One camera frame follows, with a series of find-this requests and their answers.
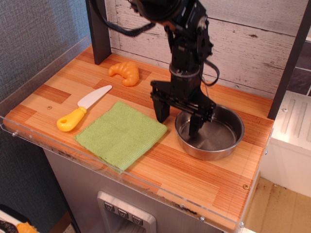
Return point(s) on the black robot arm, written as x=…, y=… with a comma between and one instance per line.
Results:
x=186, y=24

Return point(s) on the dark shelf post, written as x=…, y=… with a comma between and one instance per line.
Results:
x=291, y=62
x=99, y=32

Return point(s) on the orange toy croissant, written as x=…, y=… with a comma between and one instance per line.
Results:
x=128, y=70

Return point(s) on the dark right shelf post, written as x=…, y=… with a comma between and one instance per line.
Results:
x=291, y=62

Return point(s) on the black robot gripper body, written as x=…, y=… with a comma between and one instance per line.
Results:
x=184, y=92

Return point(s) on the silver toy fridge dispenser panel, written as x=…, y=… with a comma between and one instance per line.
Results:
x=121, y=217

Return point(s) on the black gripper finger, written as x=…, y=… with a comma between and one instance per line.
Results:
x=161, y=107
x=196, y=123

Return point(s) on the clear acrylic guard rail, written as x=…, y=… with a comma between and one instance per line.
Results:
x=184, y=194

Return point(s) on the yellow handled toy knife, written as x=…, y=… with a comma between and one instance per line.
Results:
x=71, y=120

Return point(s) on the white toy cabinet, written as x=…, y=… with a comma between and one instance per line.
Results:
x=287, y=156

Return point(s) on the orange object at corner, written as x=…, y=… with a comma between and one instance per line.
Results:
x=26, y=228

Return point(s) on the green cloth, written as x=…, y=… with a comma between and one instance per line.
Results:
x=121, y=136

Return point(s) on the silver steel pot with handle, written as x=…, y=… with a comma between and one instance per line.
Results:
x=214, y=140

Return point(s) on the dark left shelf post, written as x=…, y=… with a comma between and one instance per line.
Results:
x=99, y=32

